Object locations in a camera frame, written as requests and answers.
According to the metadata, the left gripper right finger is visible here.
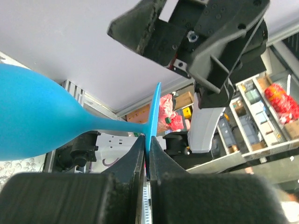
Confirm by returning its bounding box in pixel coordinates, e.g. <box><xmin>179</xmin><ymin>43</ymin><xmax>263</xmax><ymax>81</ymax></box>
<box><xmin>149</xmin><ymin>137</ymin><xmax>288</xmax><ymax>224</ymax></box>

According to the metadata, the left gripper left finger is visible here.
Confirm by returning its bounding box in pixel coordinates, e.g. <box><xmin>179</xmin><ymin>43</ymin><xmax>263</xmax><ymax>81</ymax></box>
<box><xmin>0</xmin><ymin>136</ymin><xmax>145</xmax><ymax>224</ymax></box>

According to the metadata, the left grey cable duct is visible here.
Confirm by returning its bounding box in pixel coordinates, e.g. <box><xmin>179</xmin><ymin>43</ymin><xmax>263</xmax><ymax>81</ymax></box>
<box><xmin>141</xmin><ymin>182</ymin><xmax>152</xmax><ymax>224</ymax></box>

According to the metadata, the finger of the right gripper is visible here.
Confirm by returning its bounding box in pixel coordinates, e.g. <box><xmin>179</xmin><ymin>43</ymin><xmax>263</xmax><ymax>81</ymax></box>
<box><xmin>107</xmin><ymin>0</ymin><xmax>194</xmax><ymax>68</ymax></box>

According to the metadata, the blue wine glass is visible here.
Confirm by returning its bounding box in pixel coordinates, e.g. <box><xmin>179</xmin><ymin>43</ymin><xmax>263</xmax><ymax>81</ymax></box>
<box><xmin>0</xmin><ymin>63</ymin><xmax>161</xmax><ymax>163</ymax></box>

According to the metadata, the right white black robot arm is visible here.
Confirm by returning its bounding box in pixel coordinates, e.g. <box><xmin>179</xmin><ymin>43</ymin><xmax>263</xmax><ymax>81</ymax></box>
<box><xmin>107</xmin><ymin>0</ymin><xmax>270</xmax><ymax>155</ymax></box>

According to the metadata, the floral table mat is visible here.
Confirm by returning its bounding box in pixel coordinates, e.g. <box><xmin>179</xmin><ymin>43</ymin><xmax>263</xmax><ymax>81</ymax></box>
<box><xmin>0</xmin><ymin>154</ymin><xmax>46</xmax><ymax>190</ymax></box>

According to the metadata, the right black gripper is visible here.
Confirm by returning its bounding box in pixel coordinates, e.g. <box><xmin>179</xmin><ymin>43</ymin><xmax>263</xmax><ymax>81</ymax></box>
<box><xmin>168</xmin><ymin>0</ymin><xmax>269</xmax><ymax>107</ymax></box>

